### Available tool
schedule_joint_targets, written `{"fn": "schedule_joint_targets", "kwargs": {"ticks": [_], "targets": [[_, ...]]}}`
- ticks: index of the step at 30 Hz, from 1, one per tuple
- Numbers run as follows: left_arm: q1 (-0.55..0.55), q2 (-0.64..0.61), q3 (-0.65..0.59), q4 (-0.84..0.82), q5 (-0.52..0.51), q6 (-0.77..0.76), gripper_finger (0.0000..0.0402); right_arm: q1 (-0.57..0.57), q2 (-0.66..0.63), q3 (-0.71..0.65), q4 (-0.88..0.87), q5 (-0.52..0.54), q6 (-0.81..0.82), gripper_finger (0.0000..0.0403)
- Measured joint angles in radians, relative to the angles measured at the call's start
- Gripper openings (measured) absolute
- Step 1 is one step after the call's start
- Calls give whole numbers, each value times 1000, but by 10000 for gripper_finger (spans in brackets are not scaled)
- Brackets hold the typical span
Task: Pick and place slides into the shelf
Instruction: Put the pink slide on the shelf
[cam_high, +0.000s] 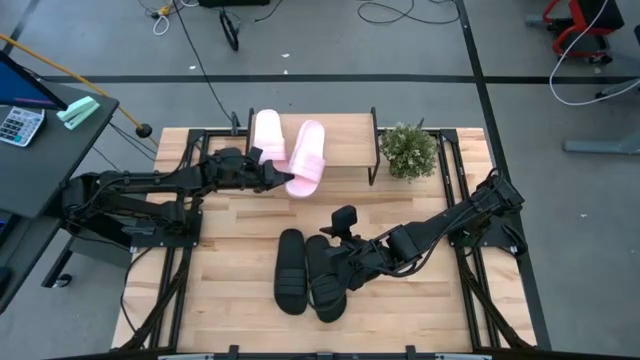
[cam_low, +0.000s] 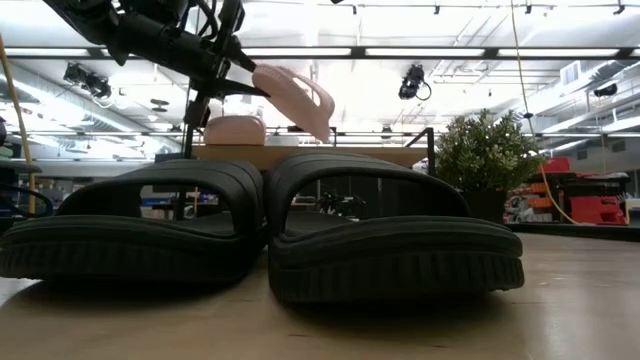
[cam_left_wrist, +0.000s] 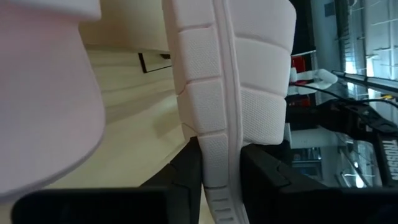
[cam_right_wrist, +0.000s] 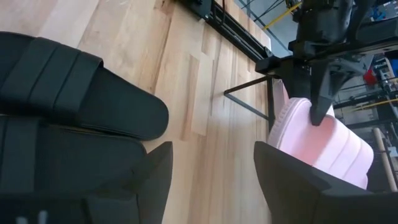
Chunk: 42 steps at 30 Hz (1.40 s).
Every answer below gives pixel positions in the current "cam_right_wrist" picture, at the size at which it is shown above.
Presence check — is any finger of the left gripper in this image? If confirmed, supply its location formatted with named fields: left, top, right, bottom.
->
left=326, top=67, right=354, bottom=106
left=310, top=67, right=331, bottom=127

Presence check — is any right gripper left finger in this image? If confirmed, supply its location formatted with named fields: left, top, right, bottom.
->
left=136, top=141, right=174, bottom=224

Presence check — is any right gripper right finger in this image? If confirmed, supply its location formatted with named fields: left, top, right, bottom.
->
left=254, top=141, right=331, bottom=224

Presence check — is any black rubber slide sandal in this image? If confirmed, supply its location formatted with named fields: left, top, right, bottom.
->
left=0, top=30, right=170, bottom=141
left=0, top=114, right=149, bottom=200

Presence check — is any yellow pole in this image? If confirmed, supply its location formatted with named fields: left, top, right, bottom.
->
left=263, top=1, right=303, bottom=31

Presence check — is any light wooden pole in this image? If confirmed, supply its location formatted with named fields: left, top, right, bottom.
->
left=373, top=127, right=398, bottom=192

